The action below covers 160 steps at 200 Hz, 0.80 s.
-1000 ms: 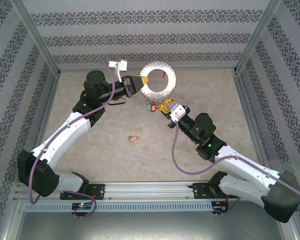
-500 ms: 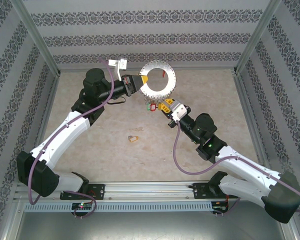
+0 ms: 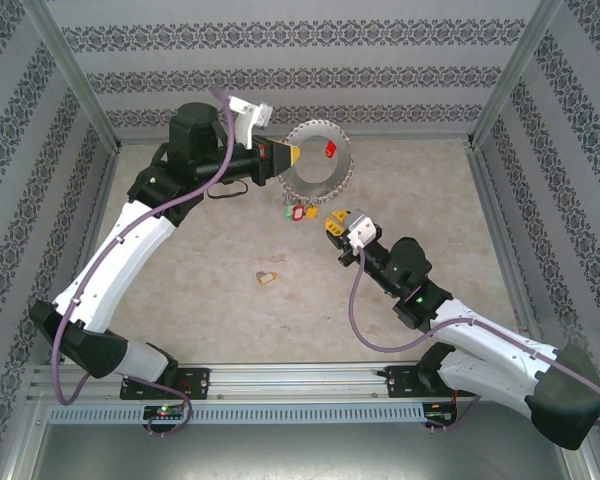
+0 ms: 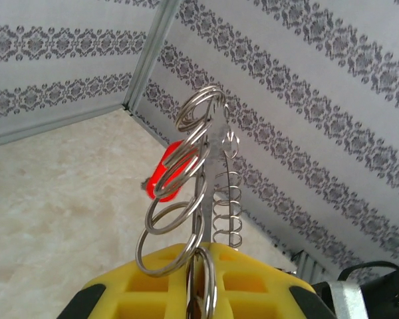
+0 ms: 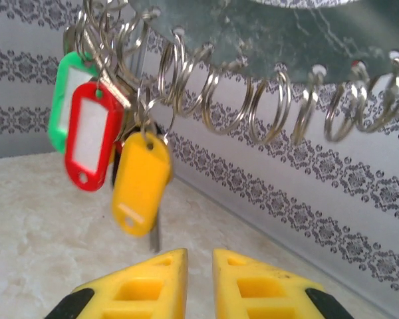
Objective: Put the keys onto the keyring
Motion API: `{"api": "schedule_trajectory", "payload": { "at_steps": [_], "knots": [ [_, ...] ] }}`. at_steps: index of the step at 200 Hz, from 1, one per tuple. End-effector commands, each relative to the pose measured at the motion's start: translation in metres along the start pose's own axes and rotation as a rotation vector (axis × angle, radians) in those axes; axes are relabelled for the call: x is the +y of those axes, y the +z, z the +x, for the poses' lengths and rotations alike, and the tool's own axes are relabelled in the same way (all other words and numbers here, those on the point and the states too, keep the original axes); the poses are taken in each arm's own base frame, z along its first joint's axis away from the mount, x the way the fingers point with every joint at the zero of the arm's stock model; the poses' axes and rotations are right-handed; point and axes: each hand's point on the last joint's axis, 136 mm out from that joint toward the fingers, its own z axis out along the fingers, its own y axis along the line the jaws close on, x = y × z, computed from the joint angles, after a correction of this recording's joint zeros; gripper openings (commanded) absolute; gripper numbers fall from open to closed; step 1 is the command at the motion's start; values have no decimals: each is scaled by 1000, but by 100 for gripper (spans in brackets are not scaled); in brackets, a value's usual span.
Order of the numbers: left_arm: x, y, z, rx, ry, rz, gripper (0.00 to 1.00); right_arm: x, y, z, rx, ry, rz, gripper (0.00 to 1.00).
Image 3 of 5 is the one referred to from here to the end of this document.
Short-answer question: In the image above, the key ring with coloured tags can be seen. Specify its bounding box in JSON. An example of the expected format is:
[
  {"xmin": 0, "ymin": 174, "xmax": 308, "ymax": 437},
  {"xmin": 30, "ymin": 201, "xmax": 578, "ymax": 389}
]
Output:
[{"xmin": 278, "ymin": 121, "xmax": 356, "ymax": 207}]

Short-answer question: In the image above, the grey metal floor panel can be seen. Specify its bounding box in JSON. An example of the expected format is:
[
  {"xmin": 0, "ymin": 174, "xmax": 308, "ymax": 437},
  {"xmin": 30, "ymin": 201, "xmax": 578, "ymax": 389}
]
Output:
[{"xmin": 29, "ymin": 399, "xmax": 581, "ymax": 480}]

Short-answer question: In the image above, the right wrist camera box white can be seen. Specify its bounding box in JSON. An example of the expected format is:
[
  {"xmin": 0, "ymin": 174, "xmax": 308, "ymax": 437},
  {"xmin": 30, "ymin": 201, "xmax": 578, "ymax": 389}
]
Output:
[{"xmin": 346, "ymin": 207, "xmax": 383, "ymax": 252}]

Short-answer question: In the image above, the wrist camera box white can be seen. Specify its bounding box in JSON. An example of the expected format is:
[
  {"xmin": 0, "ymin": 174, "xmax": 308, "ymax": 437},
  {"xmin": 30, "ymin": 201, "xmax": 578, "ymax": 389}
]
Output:
[
  {"xmin": 228, "ymin": 95, "xmax": 273, "ymax": 150},
  {"xmin": 346, "ymin": 207, "xmax": 383, "ymax": 252}
]

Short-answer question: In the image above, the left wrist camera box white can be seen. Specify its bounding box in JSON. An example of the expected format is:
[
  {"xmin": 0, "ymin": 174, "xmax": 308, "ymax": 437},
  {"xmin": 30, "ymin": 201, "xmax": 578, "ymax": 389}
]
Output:
[{"xmin": 228, "ymin": 95, "xmax": 273, "ymax": 150}]

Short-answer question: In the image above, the left arm black wrist cable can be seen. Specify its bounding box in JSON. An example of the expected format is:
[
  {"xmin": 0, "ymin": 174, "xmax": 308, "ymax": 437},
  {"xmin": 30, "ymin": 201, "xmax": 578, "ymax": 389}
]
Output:
[{"xmin": 205, "ymin": 178, "xmax": 251, "ymax": 200}]

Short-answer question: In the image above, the right aluminium side rail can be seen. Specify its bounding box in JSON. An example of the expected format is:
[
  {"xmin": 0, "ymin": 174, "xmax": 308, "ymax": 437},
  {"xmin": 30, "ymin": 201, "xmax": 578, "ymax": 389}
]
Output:
[{"xmin": 467, "ymin": 147, "xmax": 550, "ymax": 360}]

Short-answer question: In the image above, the aluminium side rail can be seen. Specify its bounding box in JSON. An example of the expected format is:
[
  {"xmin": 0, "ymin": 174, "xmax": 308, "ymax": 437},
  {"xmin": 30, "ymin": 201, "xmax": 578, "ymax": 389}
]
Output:
[
  {"xmin": 467, "ymin": 147, "xmax": 550, "ymax": 360},
  {"xmin": 49, "ymin": 149, "xmax": 121, "ymax": 366}
]

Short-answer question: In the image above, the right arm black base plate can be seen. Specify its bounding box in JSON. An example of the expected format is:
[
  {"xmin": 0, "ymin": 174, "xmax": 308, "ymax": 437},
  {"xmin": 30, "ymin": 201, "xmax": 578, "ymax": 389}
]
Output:
[{"xmin": 384, "ymin": 364, "xmax": 479, "ymax": 399}]

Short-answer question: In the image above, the left aluminium corner post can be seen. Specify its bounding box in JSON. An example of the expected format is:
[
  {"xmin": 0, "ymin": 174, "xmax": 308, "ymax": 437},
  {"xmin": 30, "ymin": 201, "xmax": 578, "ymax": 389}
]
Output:
[{"xmin": 19, "ymin": 0, "xmax": 125, "ymax": 154}]

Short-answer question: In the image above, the aluminium corner post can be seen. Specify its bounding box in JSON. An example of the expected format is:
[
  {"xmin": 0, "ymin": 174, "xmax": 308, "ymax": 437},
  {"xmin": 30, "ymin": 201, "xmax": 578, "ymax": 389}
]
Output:
[
  {"xmin": 19, "ymin": 0, "xmax": 125, "ymax": 154},
  {"xmin": 467, "ymin": 0, "xmax": 565, "ymax": 150}
]

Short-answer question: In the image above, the long aluminium base rail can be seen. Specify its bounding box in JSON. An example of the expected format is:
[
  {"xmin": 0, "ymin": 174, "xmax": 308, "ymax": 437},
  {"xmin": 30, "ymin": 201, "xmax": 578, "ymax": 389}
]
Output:
[{"xmin": 27, "ymin": 362, "xmax": 567, "ymax": 401}]

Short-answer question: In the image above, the left aluminium side rail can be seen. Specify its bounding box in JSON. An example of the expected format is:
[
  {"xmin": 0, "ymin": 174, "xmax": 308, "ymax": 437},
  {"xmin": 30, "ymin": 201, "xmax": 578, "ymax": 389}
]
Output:
[{"xmin": 49, "ymin": 149, "xmax": 121, "ymax": 366}]

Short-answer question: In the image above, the slotted grey cable duct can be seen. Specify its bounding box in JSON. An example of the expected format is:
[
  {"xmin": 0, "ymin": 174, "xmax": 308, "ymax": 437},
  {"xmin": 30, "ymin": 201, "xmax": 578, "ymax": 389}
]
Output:
[{"xmin": 47, "ymin": 403, "xmax": 426, "ymax": 424}]

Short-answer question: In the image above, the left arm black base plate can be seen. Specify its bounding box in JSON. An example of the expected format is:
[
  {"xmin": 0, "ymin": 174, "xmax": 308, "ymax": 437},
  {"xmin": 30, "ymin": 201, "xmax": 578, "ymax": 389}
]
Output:
[{"xmin": 119, "ymin": 367, "xmax": 212, "ymax": 401}]

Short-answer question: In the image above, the right aluminium corner post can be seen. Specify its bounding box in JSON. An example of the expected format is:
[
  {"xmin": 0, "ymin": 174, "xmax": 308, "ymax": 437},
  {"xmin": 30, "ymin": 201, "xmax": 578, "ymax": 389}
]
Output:
[{"xmin": 467, "ymin": 0, "xmax": 565, "ymax": 150}]

